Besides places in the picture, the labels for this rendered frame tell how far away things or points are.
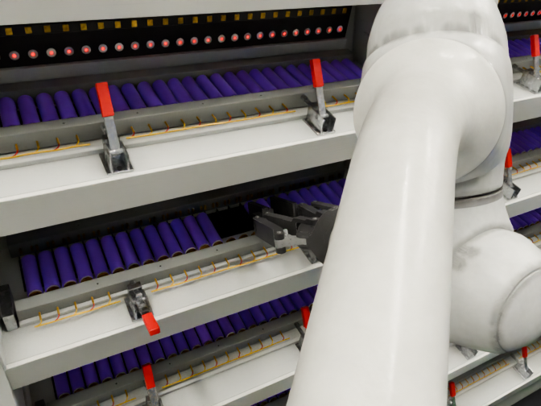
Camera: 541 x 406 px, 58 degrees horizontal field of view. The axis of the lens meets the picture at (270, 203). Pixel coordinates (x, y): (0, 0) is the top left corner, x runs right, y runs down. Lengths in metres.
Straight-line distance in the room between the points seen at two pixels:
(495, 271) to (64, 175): 0.42
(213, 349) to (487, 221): 0.53
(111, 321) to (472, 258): 0.44
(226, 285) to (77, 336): 0.20
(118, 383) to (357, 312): 0.64
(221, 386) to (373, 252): 0.64
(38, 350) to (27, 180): 0.21
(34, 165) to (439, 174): 0.44
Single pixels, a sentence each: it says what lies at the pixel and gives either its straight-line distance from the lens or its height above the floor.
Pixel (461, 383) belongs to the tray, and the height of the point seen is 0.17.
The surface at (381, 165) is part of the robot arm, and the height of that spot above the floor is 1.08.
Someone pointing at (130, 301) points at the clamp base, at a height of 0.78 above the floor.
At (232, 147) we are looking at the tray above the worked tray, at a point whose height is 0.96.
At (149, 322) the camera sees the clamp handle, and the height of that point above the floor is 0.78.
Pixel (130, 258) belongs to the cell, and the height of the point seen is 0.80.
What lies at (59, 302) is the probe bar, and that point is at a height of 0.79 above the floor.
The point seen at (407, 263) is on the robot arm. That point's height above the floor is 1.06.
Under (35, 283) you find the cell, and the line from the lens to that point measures 0.68.
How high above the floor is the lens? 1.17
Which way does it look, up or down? 27 degrees down
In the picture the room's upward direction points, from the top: straight up
